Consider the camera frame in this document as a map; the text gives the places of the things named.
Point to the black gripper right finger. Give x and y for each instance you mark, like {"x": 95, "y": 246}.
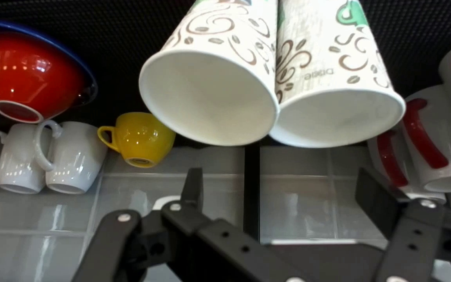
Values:
{"x": 380, "y": 202}

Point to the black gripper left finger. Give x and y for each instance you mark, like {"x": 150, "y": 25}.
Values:
{"x": 193, "y": 188}

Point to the patterned paper cup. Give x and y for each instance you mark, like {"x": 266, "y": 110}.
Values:
{"x": 330, "y": 80}
{"x": 213, "y": 78}

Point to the yellow cup on shelf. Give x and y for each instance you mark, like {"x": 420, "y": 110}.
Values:
{"x": 139, "y": 138}

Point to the grey mug right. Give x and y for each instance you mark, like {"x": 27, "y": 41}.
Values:
{"x": 69, "y": 154}

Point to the grey mug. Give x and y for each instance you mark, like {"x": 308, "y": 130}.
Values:
{"x": 19, "y": 169}
{"x": 69, "y": 154}

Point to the grey mug middle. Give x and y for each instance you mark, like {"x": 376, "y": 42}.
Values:
{"x": 19, "y": 169}

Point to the red cup on shelf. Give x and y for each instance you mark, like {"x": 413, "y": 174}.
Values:
{"x": 39, "y": 78}

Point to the white mug red handle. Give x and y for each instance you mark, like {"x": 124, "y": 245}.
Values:
{"x": 426, "y": 130}
{"x": 390, "y": 158}

